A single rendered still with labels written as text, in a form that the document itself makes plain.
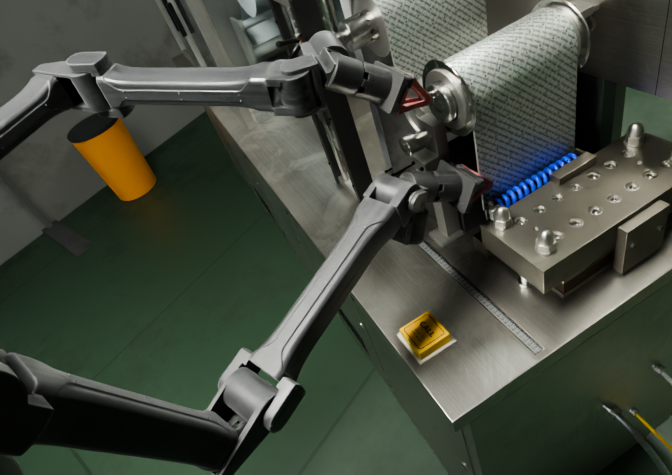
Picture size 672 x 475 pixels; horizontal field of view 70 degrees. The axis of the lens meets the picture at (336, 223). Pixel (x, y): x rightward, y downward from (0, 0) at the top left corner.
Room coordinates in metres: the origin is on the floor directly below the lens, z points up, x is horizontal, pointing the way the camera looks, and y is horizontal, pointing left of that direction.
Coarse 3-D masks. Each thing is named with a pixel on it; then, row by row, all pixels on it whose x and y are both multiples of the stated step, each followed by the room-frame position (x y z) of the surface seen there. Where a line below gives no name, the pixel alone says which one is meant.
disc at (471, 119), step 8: (432, 64) 0.78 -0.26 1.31; (440, 64) 0.75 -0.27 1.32; (448, 64) 0.73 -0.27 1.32; (424, 72) 0.81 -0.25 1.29; (448, 72) 0.73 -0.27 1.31; (456, 72) 0.71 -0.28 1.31; (424, 80) 0.81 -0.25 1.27; (456, 80) 0.71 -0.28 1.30; (424, 88) 0.82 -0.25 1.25; (464, 88) 0.69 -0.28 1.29; (464, 96) 0.70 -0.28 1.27; (472, 104) 0.68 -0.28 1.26; (472, 112) 0.68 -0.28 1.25; (472, 120) 0.68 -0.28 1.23; (448, 128) 0.76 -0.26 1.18; (464, 128) 0.71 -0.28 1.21; (472, 128) 0.69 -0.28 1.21
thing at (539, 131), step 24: (552, 96) 0.73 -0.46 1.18; (504, 120) 0.70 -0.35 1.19; (528, 120) 0.72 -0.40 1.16; (552, 120) 0.73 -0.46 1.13; (480, 144) 0.69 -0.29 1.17; (504, 144) 0.70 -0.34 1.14; (528, 144) 0.72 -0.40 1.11; (552, 144) 0.73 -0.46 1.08; (480, 168) 0.69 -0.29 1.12; (504, 168) 0.70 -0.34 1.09; (528, 168) 0.72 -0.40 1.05; (504, 192) 0.70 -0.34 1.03
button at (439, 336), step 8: (416, 320) 0.57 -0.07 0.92; (424, 320) 0.56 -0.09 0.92; (432, 320) 0.56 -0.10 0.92; (400, 328) 0.57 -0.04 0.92; (408, 328) 0.56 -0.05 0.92; (416, 328) 0.55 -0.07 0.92; (424, 328) 0.55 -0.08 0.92; (432, 328) 0.54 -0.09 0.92; (440, 328) 0.53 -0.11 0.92; (408, 336) 0.54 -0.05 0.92; (416, 336) 0.54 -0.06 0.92; (424, 336) 0.53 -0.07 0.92; (432, 336) 0.52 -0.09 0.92; (440, 336) 0.52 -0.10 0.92; (448, 336) 0.52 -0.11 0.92; (408, 344) 0.54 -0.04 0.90; (416, 344) 0.52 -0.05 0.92; (424, 344) 0.52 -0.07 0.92; (432, 344) 0.51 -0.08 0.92; (440, 344) 0.51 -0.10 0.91; (416, 352) 0.51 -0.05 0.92; (424, 352) 0.50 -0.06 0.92; (432, 352) 0.51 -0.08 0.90
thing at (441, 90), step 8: (432, 88) 0.75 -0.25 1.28; (440, 88) 0.73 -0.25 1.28; (448, 88) 0.73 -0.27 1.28; (440, 96) 0.73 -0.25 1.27; (448, 96) 0.72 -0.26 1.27; (432, 104) 0.76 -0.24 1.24; (440, 104) 0.74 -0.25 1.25; (448, 104) 0.71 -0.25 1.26; (456, 104) 0.71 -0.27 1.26; (432, 112) 0.77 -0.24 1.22; (440, 112) 0.74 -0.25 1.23; (448, 112) 0.72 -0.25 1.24; (456, 112) 0.71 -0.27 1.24; (440, 120) 0.75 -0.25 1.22; (448, 120) 0.72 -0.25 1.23
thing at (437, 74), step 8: (552, 8) 0.81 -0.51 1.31; (568, 16) 0.78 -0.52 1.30; (576, 32) 0.75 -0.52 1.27; (432, 72) 0.77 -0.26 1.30; (440, 72) 0.75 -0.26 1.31; (432, 80) 0.78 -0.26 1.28; (440, 80) 0.75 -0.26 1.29; (448, 80) 0.73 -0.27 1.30; (456, 88) 0.71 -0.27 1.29; (456, 96) 0.71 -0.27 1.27; (464, 104) 0.69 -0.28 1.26; (464, 112) 0.69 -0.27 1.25; (456, 120) 0.72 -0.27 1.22; (464, 120) 0.70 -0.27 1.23; (456, 128) 0.72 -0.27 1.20
